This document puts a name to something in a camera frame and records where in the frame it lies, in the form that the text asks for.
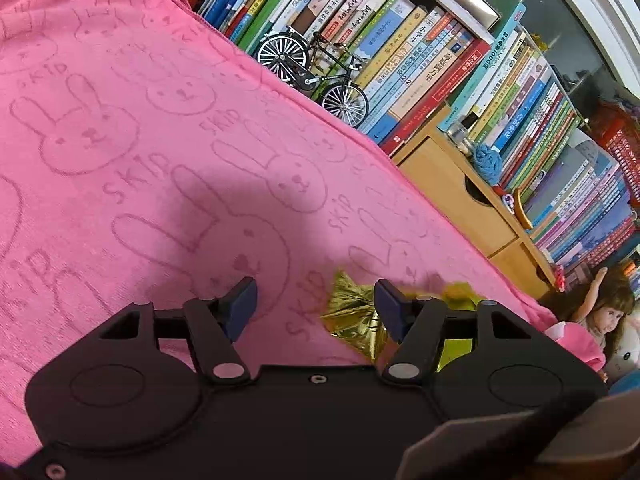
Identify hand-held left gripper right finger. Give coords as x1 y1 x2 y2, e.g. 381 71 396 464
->
375 279 543 383

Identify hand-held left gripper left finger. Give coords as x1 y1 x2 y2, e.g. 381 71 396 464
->
98 276 258 385

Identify green gold snack bag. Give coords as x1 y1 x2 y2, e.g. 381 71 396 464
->
320 271 483 368

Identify wooden drawer organizer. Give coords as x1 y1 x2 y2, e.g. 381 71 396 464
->
390 105 563 298

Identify red white knot trinket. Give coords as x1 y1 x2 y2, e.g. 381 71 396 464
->
492 185 516 211

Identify yellow banana shaped toy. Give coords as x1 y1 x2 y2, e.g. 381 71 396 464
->
512 187 535 231

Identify pink rabbit print towel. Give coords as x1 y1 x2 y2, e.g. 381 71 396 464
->
0 0 561 466

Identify blue yarn ball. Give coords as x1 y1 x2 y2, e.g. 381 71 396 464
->
472 142 503 186

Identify small glass bottle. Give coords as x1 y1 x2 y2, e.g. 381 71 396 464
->
446 115 476 153

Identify pink fleece cloth with tag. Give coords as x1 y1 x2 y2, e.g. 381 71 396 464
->
542 322 608 376

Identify black model bicycle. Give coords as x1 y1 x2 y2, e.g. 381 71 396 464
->
256 30 371 128

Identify row of blue pink books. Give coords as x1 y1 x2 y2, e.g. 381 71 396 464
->
520 140 636 281

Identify brown haired doll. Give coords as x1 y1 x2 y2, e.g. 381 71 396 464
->
540 265 636 356

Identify white plush toy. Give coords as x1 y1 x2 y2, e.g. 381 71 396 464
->
602 320 640 386

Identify row of thin colourful books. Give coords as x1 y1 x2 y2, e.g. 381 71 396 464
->
437 2 583 196

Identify row of tall picture books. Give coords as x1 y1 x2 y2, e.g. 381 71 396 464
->
195 0 493 158

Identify red plastic basket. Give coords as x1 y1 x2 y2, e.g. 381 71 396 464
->
590 102 640 196

